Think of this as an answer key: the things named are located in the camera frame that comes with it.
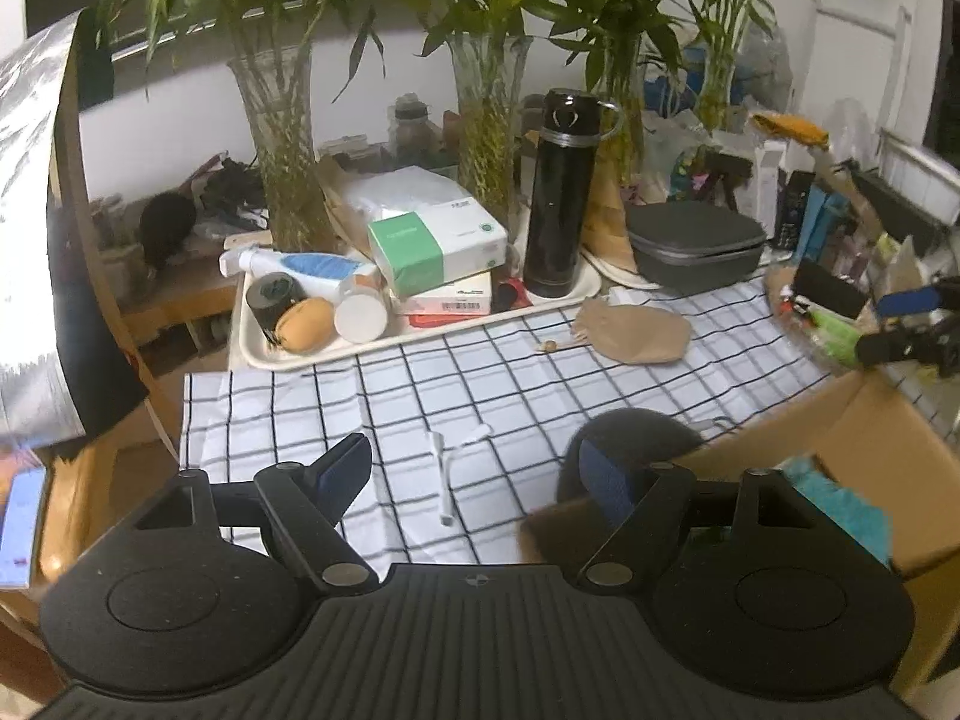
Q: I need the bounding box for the white plastic stick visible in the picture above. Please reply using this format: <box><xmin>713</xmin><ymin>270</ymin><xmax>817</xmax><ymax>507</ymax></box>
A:
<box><xmin>427</xmin><ymin>424</ymin><xmax>494</xmax><ymax>527</ymax></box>

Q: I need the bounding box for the glass vase with bamboo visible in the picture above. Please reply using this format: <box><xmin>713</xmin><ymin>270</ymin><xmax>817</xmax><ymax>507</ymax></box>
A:
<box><xmin>97</xmin><ymin>0</ymin><xmax>391</xmax><ymax>252</ymax></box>
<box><xmin>660</xmin><ymin>0</ymin><xmax>826</xmax><ymax>132</ymax></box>
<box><xmin>540</xmin><ymin>0</ymin><xmax>676</xmax><ymax>188</ymax></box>
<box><xmin>390</xmin><ymin>0</ymin><xmax>556</xmax><ymax>222</ymax></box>

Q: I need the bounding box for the long black box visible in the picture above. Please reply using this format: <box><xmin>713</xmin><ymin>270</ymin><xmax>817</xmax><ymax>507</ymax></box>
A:
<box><xmin>855</xmin><ymin>169</ymin><xmax>946</xmax><ymax>230</ymax></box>

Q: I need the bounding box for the blue carton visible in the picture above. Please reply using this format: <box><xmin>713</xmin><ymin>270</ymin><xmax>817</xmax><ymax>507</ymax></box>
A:
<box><xmin>795</xmin><ymin>187</ymin><xmax>848</xmax><ymax>263</ymax></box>

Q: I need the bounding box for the teal dinosaur toy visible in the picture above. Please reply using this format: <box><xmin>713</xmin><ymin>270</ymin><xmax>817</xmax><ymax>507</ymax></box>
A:
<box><xmin>671</xmin><ymin>150</ymin><xmax>710</xmax><ymax>196</ymax></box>

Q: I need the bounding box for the silver foil bag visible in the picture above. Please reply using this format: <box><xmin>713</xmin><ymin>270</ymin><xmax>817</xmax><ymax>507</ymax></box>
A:
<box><xmin>0</xmin><ymin>11</ymin><xmax>151</xmax><ymax>451</ymax></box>

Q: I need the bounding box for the black furry object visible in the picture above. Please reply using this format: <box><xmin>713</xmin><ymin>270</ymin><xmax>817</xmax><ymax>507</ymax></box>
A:
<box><xmin>139</xmin><ymin>191</ymin><xmax>200</xmax><ymax>271</ymax></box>

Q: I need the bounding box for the brown cardboard box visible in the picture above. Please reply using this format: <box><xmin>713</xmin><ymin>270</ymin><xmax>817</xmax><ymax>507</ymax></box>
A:
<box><xmin>517</xmin><ymin>371</ymin><xmax>960</xmax><ymax>698</ymax></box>

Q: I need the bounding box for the white black checkered tablecloth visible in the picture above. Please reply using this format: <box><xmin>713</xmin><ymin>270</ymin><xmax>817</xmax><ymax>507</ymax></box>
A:
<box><xmin>180</xmin><ymin>281</ymin><xmax>960</xmax><ymax>567</ymax></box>

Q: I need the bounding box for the wooden side table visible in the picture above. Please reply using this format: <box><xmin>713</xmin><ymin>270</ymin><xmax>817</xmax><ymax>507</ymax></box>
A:
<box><xmin>90</xmin><ymin>150</ymin><xmax>271</xmax><ymax>361</ymax></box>

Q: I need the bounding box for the brown glass jar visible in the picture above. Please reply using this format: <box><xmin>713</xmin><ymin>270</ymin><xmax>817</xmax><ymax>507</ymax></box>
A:
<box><xmin>390</xmin><ymin>94</ymin><xmax>440</xmax><ymax>162</ymax></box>

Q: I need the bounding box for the grey zipper case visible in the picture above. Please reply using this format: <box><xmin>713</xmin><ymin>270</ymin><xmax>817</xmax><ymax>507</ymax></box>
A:
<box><xmin>626</xmin><ymin>202</ymin><xmax>767</xmax><ymax>297</ymax></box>

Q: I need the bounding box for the black thermos bottle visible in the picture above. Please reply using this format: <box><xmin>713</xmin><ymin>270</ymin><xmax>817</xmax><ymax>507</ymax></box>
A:
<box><xmin>523</xmin><ymin>88</ymin><xmax>623</xmax><ymax>299</ymax></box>

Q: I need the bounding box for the green snack packet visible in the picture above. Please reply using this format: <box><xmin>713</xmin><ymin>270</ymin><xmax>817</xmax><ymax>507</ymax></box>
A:
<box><xmin>814</xmin><ymin>311</ymin><xmax>863</xmax><ymax>361</ymax></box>

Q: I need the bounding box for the beige fabric pouch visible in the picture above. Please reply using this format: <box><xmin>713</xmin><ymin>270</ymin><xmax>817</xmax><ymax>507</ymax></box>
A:
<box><xmin>574</xmin><ymin>298</ymin><xmax>693</xmax><ymax>365</ymax></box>

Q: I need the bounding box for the white plastic bag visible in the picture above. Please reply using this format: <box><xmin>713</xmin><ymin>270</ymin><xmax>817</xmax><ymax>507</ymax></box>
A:
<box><xmin>341</xmin><ymin>165</ymin><xmax>466</xmax><ymax>233</ymax></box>

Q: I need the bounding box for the smartphone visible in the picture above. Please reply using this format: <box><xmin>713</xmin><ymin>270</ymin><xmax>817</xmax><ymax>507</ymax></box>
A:
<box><xmin>0</xmin><ymin>465</ymin><xmax>47</xmax><ymax>590</ymax></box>

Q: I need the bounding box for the white carton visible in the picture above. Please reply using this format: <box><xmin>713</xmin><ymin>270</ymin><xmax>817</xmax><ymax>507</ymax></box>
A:
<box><xmin>750</xmin><ymin>139</ymin><xmax>785</xmax><ymax>215</ymax></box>

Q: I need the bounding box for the wooden chair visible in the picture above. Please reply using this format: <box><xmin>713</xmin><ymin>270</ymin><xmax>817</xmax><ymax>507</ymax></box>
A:
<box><xmin>0</xmin><ymin>52</ymin><xmax>226</xmax><ymax>698</ymax></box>

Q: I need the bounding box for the cream oval tray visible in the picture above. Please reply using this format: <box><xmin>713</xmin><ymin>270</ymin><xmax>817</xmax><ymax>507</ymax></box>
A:
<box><xmin>581</xmin><ymin>251</ymin><xmax>653</xmax><ymax>290</ymax></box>

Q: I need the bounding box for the dark grey fabric bundle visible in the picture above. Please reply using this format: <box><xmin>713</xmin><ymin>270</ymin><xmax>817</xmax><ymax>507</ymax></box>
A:
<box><xmin>556</xmin><ymin>409</ymin><xmax>710</xmax><ymax>511</ymax></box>

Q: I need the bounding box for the round woven snack plate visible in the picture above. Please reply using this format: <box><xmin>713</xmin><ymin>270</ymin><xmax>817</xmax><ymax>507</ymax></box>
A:
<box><xmin>763</xmin><ymin>262</ymin><xmax>886</xmax><ymax>376</ymax></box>

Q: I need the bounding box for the cream plastic tray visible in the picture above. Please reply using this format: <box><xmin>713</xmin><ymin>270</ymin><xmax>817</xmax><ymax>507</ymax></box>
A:
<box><xmin>229</xmin><ymin>240</ymin><xmax>601</xmax><ymax>371</ymax></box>

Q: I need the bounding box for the green white tissue box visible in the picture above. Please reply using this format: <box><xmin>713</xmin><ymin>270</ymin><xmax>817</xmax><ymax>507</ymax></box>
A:
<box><xmin>366</xmin><ymin>196</ymin><xmax>509</xmax><ymax>297</ymax></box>

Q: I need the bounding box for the white spray bottle blue label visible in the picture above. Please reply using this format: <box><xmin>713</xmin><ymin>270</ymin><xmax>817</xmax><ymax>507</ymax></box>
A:
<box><xmin>220</xmin><ymin>247</ymin><xmax>380</xmax><ymax>286</ymax></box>

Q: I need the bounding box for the teal fluffy cloth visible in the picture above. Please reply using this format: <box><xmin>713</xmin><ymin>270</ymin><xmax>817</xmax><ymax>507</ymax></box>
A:
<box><xmin>780</xmin><ymin>454</ymin><xmax>893</xmax><ymax>571</ymax></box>

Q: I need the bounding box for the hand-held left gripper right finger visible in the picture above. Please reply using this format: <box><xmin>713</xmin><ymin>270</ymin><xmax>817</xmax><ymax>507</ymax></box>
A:
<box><xmin>574</xmin><ymin>437</ymin><xmax>807</xmax><ymax>595</ymax></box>

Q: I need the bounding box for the black tape roll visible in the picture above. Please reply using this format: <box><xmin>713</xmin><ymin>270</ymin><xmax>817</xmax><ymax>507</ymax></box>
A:
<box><xmin>246</xmin><ymin>272</ymin><xmax>307</xmax><ymax>331</ymax></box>

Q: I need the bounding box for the tan oval bun toy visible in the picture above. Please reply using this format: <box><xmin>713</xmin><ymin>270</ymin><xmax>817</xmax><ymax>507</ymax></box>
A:
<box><xmin>275</xmin><ymin>298</ymin><xmax>336</xmax><ymax>352</ymax></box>

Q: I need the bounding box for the black rectangular block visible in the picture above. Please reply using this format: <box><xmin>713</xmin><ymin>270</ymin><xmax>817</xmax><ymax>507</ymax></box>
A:
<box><xmin>791</xmin><ymin>259</ymin><xmax>875</xmax><ymax>320</ymax></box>

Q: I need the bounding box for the brown paper bag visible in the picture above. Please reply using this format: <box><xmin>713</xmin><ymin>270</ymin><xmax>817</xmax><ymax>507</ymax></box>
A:
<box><xmin>315</xmin><ymin>154</ymin><xmax>376</xmax><ymax>248</ymax></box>
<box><xmin>581</xmin><ymin>157</ymin><xmax>638</xmax><ymax>260</ymax></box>

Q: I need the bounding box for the flat white red box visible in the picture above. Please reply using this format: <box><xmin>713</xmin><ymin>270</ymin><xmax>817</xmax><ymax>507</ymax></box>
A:
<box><xmin>390</xmin><ymin>270</ymin><xmax>494</xmax><ymax>316</ymax></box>

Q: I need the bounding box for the orange bottle white lid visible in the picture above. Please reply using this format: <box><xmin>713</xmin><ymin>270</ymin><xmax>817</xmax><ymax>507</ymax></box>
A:
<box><xmin>334</xmin><ymin>274</ymin><xmax>391</xmax><ymax>342</ymax></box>

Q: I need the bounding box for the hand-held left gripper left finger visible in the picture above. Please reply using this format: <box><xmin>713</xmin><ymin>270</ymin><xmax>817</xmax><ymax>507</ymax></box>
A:
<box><xmin>139</xmin><ymin>433</ymin><xmax>380</xmax><ymax>595</ymax></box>

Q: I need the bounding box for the black carton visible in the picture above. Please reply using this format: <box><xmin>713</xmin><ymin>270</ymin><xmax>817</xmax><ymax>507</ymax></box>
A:
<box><xmin>772</xmin><ymin>169</ymin><xmax>815</xmax><ymax>252</ymax></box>

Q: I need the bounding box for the yellow orange folded bag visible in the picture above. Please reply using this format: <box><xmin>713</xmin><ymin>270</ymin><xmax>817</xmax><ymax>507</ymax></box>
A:
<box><xmin>750</xmin><ymin>111</ymin><xmax>830</xmax><ymax>147</ymax></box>

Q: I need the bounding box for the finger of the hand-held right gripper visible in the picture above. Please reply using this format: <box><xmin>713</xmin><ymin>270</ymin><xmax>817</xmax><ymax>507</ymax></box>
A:
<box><xmin>855</xmin><ymin>330</ymin><xmax>960</xmax><ymax>376</ymax></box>
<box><xmin>874</xmin><ymin>285</ymin><xmax>960</xmax><ymax>320</ymax></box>

